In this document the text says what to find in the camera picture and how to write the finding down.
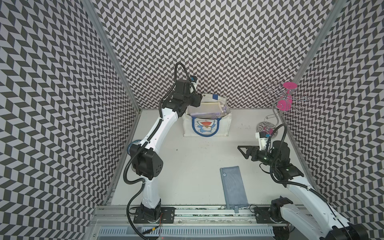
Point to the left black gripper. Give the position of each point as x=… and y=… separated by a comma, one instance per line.
x=198, y=99

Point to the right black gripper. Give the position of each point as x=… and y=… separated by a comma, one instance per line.
x=250, y=148

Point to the white canvas bag blue handles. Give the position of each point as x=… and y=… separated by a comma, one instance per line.
x=196, y=127

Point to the small grey blue pouch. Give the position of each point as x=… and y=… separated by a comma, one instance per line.
x=234, y=190

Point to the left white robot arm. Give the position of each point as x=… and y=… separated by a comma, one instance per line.
x=145, y=163

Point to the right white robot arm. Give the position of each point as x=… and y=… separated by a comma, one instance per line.
x=300, y=192

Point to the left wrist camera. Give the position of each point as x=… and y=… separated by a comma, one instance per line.
x=194, y=83

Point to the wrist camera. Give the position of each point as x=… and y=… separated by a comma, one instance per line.
x=194, y=83
x=262, y=138

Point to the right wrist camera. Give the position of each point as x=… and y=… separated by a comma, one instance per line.
x=262, y=138

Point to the chrome wire stand pink discs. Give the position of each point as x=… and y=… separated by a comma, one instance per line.
x=286, y=102

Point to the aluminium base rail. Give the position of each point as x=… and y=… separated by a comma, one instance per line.
x=215, y=222

